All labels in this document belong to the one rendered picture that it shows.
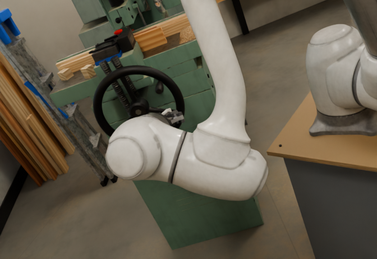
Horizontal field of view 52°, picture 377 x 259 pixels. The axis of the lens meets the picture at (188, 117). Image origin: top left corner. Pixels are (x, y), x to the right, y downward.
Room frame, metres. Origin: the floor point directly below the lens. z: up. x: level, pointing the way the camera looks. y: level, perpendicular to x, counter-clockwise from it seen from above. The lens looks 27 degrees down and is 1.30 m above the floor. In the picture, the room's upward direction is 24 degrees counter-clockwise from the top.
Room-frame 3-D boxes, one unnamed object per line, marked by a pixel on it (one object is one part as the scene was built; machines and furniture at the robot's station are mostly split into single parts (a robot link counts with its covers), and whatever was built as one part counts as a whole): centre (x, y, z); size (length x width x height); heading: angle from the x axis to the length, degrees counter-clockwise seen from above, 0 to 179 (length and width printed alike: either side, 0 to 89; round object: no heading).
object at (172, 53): (1.37, 0.12, 0.87); 0.61 x 0.30 x 0.06; 79
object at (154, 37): (1.40, 0.07, 0.93); 0.23 x 0.02 x 0.06; 79
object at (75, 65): (1.47, 0.06, 0.92); 0.65 x 0.02 x 0.04; 79
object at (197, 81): (1.59, 0.05, 0.76); 0.57 x 0.45 x 0.09; 169
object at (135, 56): (1.29, 0.14, 0.91); 0.15 x 0.14 x 0.09; 79
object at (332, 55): (0.90, -0.42, 0.78); 0.18 x 0.16 x 0.22; 23
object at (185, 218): (1.59, 0.05, 0.35); 0.58 x 0.45 x 0.71; 169
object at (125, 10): (1.49, 0.06, 1.03); 0.14 x 0.07 x 0.09; 169
